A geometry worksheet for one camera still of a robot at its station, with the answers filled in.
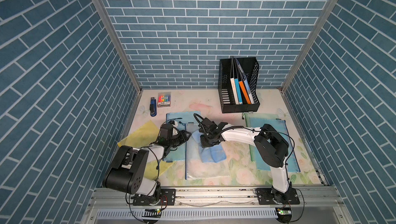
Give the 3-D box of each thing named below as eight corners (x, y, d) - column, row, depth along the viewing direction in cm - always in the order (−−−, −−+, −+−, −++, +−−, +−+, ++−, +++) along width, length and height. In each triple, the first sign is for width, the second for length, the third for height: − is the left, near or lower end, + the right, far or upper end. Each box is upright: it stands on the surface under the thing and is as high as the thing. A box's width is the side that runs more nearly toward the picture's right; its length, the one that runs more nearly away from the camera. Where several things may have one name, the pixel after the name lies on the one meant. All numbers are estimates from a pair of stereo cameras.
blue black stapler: (151, 117, 106) (149, 112, 102) (151, 100, 116) (150, 95, 112) (156, 116, 107) (154, 111, 103) (156, 99, 117) (154, 95, 113)
